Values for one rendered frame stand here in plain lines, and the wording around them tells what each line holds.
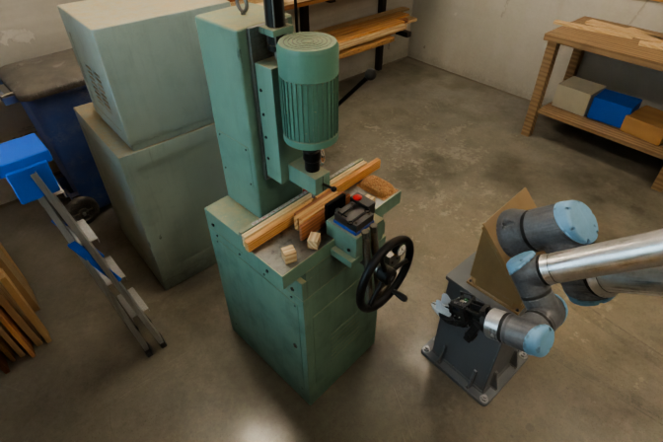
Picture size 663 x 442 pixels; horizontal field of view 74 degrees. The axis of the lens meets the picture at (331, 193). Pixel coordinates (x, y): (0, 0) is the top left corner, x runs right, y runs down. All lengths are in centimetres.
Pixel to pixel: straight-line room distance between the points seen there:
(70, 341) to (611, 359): 263
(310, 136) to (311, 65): 22
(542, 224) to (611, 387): 110
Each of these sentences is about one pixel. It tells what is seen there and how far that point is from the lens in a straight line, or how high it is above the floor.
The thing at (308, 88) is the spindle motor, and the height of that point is 140.
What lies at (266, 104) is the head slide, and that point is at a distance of 143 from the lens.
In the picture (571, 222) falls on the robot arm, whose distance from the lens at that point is 158.
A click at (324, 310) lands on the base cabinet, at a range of 169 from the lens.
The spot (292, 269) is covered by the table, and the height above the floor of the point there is 90.
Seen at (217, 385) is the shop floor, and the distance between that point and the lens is 226.
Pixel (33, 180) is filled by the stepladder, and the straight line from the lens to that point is 173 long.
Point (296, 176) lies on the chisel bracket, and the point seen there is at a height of 104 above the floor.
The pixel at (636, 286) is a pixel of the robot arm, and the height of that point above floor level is 95.
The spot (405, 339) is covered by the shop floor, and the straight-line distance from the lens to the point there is 234.
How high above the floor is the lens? 192
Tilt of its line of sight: 38 degrees down
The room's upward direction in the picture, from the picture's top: straight up
